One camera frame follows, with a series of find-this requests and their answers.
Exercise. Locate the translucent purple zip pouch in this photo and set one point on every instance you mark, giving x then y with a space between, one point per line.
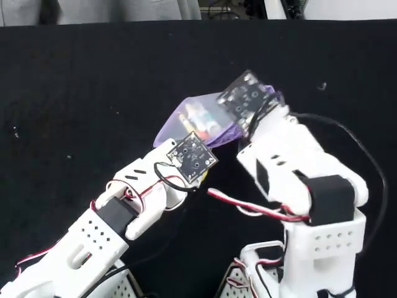
173 124

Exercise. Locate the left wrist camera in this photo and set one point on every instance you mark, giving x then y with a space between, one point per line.
192 156

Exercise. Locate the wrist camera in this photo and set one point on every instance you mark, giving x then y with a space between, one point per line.
192 156
245 99

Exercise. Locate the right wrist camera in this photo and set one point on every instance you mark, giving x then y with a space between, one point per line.
245 99

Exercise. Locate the white pen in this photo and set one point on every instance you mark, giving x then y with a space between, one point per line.
187 119

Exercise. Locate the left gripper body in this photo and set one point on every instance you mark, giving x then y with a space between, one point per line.
145 169

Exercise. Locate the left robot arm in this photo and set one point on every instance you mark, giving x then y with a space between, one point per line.
93 248

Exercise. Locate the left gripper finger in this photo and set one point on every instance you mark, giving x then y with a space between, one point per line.
203 178

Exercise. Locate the multicoloured marker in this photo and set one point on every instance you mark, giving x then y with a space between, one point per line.
208 119

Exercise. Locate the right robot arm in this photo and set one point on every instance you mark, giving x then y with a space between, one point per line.
325 242

